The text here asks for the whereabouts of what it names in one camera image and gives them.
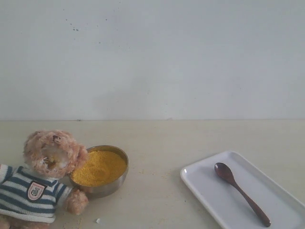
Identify teddy bear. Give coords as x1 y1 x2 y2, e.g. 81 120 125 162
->
0 130 89 229

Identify steel bowl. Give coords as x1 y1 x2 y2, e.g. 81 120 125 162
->
69 145 129 199

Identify white rectangular plastic tray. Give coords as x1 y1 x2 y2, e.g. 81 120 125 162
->
180 151 305 229

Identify dark wooden spoon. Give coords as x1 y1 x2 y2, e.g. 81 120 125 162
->
214 162 271 228

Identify yellow millet grains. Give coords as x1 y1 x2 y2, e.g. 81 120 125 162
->
71 151 127 187

